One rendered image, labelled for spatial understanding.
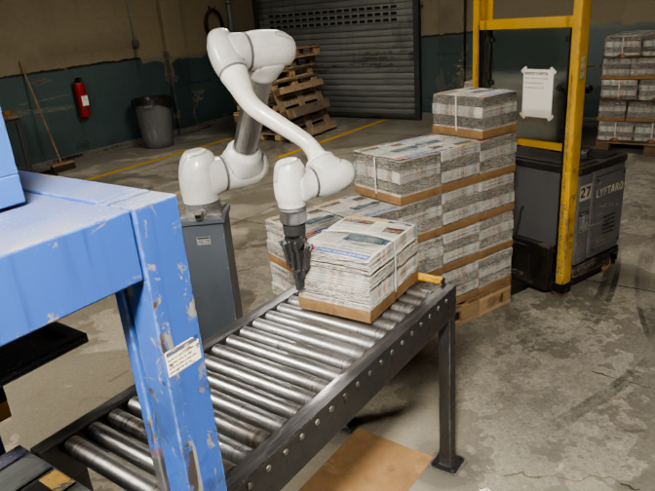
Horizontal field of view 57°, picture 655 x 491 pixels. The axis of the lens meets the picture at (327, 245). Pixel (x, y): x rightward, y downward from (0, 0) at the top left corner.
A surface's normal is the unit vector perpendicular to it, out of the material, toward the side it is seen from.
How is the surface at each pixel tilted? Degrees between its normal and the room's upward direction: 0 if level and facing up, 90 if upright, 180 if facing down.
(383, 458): 0
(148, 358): 90
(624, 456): 0
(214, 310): 90
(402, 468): 0
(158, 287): 90
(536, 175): 90
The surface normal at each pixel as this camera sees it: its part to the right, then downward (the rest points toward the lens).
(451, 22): -0.58, 0.33
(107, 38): 0.81, 0.15
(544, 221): -0.82, 0.26
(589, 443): -0.07, -0.93
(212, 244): 0.04, 0.36
